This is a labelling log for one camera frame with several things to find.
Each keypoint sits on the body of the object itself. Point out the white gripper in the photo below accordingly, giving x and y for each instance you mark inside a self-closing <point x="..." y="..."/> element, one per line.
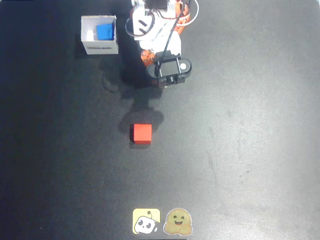
<point x="148" y="57"/>

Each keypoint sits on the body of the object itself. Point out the blue cube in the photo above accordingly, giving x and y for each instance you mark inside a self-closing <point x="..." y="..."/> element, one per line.
<point x="105" y="31"/>

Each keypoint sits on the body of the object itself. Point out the orange and white robot arm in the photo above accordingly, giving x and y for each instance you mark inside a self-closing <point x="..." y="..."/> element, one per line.
<point x="137" y="12"/>

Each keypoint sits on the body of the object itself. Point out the white cardboard box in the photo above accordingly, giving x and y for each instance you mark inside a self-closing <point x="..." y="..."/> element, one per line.
<point x="100" y="47"/>

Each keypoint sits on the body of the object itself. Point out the red cube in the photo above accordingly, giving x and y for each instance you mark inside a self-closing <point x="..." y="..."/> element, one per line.
<point x="142" y="133"/>

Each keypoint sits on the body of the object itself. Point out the yellow robot sticker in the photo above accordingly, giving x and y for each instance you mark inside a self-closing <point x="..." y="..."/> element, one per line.
<point x="146" y="221"/>

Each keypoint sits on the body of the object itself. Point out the hugging face emoji sticker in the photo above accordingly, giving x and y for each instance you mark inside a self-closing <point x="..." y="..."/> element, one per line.
<point x="178" y="221"/>

